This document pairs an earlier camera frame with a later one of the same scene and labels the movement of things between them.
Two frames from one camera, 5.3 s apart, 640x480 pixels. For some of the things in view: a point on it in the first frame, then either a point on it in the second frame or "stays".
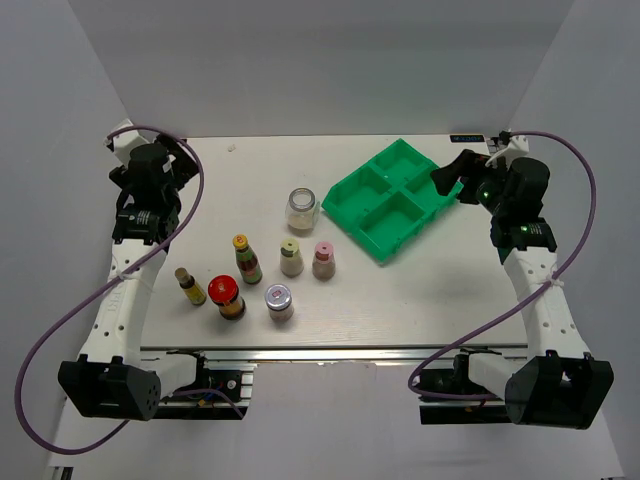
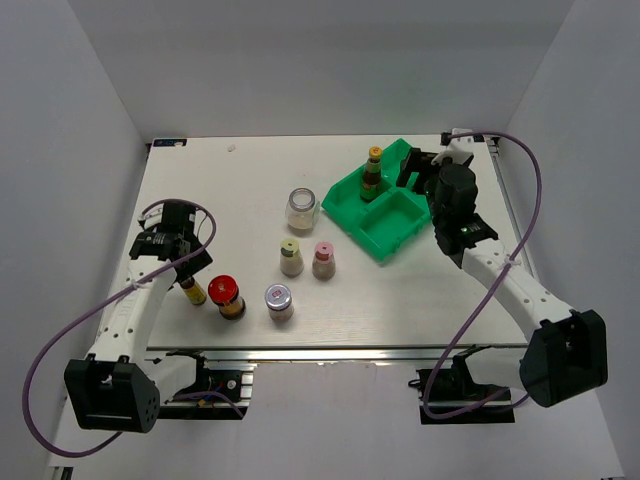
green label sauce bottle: [247, 260] to [370, 189]
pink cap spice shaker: [323, 265] stays
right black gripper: [462, 166] to [417, 162]
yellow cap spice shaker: [291, 259] stays
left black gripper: [182, 166] to [198, 261]
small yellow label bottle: [194, 292] stays
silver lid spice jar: [278, 298] stays
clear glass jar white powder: [302, 211] stays
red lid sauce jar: [223, 290] stays
